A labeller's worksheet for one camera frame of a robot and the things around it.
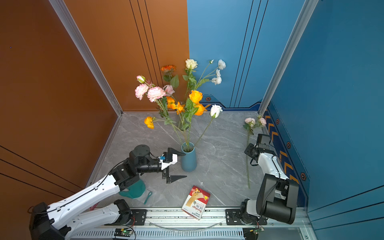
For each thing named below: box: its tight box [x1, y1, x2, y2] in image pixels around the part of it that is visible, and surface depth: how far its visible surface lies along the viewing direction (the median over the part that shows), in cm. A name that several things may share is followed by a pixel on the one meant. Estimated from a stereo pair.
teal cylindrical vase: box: [181, 141, 198, 172], surface depth 79 cm
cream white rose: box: [182, 58, 199, 94], surface depth 91 cm
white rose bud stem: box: [194, 104, 223, 146], surface depth 65 cm
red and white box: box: [181, 185, 211, 220], surface depth 76 cm
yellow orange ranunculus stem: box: [181, 90, 205, 151], surface depth 70 cm
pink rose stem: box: [135, 75, 189, 151], surface depth 63 cm
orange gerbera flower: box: [161, 65, 180, 88], surface depth 95 cm
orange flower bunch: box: [144, 96, 191, 152], surface depth 78 cm
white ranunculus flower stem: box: [194, 59, 227, 91], surface depth 91 cm
